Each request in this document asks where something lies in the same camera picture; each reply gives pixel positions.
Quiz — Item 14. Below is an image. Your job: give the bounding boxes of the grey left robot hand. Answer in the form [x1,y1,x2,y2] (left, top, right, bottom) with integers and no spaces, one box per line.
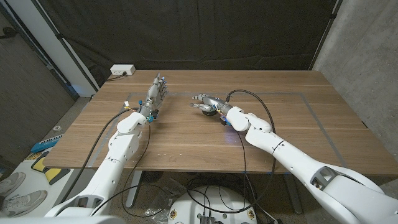
[138,72,169,123]

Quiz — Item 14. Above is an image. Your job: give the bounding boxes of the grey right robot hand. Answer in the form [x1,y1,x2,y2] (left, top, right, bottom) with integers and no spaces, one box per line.
[189,93,233,116]

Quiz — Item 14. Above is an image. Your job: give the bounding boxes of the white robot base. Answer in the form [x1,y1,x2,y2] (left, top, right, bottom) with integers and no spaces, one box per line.
[167,185,258,224]

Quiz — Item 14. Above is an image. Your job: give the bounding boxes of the white power strip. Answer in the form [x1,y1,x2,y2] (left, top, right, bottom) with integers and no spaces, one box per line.
[109,64,136,77]

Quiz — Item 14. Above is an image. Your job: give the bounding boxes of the black backdrop curtain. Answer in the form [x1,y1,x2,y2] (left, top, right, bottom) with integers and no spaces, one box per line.
[30,0,343,88]

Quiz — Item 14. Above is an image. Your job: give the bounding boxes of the grey table leg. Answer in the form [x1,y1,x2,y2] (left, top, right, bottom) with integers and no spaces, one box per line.
[282,174,303,215]
[125,170,143,208]

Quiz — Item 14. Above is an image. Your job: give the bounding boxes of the clear plastic bag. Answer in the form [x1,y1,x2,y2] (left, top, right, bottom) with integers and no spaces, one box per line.
[143,179,187,224]

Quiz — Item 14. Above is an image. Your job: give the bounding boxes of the black backdrop stand pole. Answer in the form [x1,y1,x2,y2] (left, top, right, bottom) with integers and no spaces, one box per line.
[309,0,343,71]
[30,0,98,91]

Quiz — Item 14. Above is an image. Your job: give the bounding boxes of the white floor mat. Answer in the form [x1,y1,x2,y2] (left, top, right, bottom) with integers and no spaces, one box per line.
[0,161,75,218]

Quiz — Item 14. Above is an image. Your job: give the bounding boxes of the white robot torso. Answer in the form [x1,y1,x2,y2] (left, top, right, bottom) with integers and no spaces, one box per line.
[0,216,127,224]

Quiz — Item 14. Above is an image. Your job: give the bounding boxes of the right arm thick black cable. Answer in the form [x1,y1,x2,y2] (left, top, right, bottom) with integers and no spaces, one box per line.
[185,89,277,215]

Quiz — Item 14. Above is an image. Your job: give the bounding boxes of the arm thick black cable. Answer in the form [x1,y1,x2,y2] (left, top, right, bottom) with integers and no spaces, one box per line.
[58,108,139,205]
[185,89,277,215]

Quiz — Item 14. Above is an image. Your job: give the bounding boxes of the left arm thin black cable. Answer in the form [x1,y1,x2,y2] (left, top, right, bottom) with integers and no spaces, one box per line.
[90,123,171,218]

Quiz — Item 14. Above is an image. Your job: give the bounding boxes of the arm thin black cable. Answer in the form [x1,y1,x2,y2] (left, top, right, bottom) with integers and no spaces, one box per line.
[90,123,171,218]
[234,129,248,209]

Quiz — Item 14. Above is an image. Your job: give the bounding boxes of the black power strip cord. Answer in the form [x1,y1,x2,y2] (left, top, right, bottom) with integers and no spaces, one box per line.
[106,72,127,82]

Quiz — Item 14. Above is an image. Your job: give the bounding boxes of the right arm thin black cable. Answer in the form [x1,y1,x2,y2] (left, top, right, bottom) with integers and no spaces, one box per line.
[234,129,248,209]

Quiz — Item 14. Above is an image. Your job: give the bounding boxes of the left arm thick black cable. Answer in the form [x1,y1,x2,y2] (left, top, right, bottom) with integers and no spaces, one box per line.
[58,108,139,205]

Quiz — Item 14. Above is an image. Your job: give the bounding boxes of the black wall handle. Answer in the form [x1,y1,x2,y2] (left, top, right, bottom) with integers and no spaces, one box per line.
[0,27,18,40]

